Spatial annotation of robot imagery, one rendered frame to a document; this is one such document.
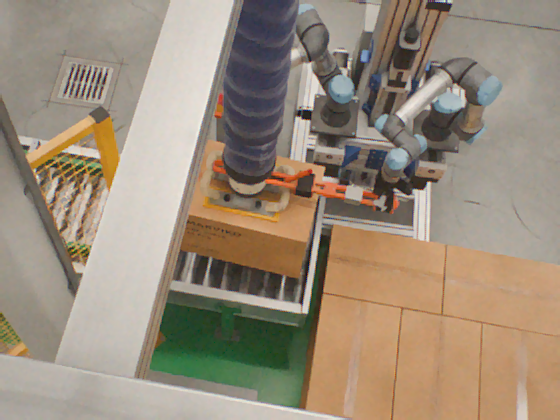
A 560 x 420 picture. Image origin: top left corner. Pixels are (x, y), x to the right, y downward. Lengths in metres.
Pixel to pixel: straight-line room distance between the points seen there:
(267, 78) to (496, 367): 1.95
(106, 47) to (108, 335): 4.37
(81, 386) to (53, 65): 4.50
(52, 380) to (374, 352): 2.95
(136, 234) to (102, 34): 4.36
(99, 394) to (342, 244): 3.13
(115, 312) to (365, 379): 2.71
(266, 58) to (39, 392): 1.78
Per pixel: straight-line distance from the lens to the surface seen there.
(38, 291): 1.79
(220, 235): 3.35
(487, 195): 4.85
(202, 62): 1.17
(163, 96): 1.13
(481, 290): 3.91
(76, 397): 0.78
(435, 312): 3.79
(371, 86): 3.65
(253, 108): 2.62
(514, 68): 5.52
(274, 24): 2.32
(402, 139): 2.99
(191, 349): 4.15
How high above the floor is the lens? 3.95
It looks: 62 degrees down
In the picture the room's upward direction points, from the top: 9 degrees clockwise
